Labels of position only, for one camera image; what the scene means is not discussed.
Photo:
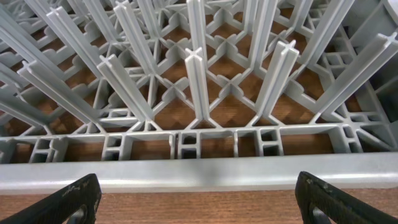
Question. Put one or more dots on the grey dishwasher rack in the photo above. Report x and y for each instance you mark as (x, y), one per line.
(197, 95)

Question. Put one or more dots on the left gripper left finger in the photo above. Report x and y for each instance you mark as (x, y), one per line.
(76, 203)

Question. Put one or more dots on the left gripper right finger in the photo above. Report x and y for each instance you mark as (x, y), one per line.
(321, 202)

